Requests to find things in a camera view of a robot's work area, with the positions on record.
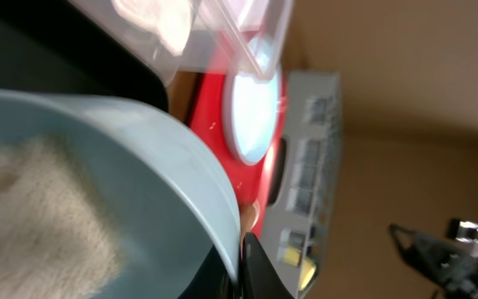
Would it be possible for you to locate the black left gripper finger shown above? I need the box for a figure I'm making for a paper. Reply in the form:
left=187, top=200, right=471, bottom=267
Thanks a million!
left=241, top=233, right=293, bottom=299

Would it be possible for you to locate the light blue bowl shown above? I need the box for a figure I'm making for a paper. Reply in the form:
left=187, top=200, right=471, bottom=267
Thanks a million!
left=0, top=90, right=240, bottom=298

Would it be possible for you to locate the pile of rice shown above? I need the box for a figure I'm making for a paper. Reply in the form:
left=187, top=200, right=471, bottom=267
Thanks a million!
left=0, top=136, right=124, bottom=298

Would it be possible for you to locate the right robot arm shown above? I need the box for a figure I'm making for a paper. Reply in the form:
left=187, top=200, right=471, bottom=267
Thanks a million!
left=388, top=218, right=478, bottom=299

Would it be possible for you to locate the grey dishwasher rack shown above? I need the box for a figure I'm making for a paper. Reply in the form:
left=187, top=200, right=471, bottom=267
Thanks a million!
left=261, top=71, right=343, bottom=298

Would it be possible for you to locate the black waste bin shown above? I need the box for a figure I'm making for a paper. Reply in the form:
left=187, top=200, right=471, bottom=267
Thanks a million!
left=0, top=0, right=168, bottom=111

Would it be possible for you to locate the brown carrot piece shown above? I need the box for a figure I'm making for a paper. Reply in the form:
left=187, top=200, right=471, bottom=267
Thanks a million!
left=240, top=201, right=261, bottom=237

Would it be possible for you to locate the light blue plate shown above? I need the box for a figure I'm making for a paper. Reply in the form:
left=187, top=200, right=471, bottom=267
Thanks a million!
left=222, top=65, right=283, bottom=165

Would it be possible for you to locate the red plastic tray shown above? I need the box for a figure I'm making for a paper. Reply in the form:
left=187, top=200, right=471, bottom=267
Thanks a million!
left=188, top=74, right=288, bottom=237

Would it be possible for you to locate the clear plastic bin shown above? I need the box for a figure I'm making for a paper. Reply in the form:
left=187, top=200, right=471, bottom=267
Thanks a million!
left=70, top=0, right=294, bottom=83

